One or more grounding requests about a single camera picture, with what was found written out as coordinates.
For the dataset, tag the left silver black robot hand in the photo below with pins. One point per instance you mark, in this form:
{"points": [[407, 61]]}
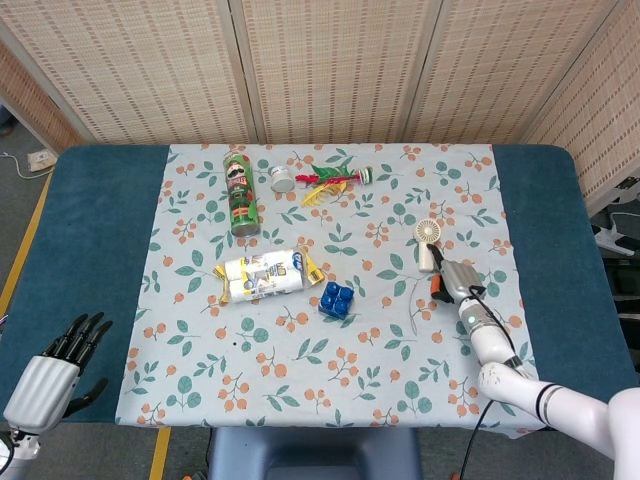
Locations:
{"points": [[42, 387]]}

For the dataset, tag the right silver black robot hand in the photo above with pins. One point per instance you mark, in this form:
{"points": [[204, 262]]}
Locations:
{"points": [[460, 280]]}

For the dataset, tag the white handheld fan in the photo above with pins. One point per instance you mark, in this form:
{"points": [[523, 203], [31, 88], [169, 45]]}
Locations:
{"points": [[428, 231]]}

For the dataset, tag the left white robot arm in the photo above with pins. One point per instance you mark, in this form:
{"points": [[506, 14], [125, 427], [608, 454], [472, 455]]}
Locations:
{"points": [[12, 455]]}

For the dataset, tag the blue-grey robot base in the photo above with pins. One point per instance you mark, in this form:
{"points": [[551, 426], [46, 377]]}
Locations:
{"points": [[310, 452]]}

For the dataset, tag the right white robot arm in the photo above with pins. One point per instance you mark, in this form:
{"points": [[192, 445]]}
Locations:
{"points": [[500, 350]]}

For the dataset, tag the white power strip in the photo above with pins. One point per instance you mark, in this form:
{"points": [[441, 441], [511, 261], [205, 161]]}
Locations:
{"points": [[607, 237]]}

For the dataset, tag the floral printed tablecloth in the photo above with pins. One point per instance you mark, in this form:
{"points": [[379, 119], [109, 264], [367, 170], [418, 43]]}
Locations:
{"points": [[325, 370]]}

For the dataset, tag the blue building block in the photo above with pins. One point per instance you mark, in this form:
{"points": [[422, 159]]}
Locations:
{"points": [[336, 300]]}

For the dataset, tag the teal table cover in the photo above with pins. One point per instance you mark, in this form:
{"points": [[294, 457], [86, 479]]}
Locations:
{"points": [[95, 240]]}

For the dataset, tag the red green yellow feather shuttlecock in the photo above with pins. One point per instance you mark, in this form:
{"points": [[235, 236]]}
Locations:
{"points": [[325, 176]]}

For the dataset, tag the white yellow snack package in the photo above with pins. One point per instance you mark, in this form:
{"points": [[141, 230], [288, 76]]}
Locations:
{"points": [[265, 275]]}

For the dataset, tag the small white jar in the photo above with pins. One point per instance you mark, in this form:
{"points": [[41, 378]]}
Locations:
{"points": [[281, 180]]}

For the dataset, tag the beige packet on floor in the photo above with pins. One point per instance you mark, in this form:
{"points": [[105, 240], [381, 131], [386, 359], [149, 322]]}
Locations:
{"points": [[41, 161]]}

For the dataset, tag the green Pringles can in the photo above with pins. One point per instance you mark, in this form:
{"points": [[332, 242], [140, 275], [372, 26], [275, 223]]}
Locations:
{"points": [[241, 200]]}

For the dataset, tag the bamboo folding screen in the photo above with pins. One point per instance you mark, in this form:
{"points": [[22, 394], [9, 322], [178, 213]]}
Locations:
{"points": [[330, 70]]}

